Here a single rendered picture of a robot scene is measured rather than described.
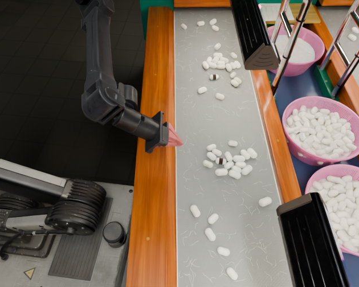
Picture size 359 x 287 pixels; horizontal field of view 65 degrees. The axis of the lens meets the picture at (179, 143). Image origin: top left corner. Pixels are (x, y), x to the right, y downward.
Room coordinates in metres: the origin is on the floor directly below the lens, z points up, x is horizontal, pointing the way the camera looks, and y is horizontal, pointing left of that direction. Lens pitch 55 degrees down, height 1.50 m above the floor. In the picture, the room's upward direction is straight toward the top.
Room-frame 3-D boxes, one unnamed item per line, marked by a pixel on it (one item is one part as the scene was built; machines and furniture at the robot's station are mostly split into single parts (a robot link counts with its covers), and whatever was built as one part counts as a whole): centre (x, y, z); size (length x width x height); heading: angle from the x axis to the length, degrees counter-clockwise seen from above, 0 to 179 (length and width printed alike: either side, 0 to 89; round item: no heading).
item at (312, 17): (1.23, -0.46, 0.77); 0.33 x 0.15 x 0.01; 91
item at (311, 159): (0.58, -0.48, 0.72); 0.27 x 0.27 x 0.10
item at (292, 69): (1.02, -0.47, 0.72); 0.27 x 0.27 x 0.10
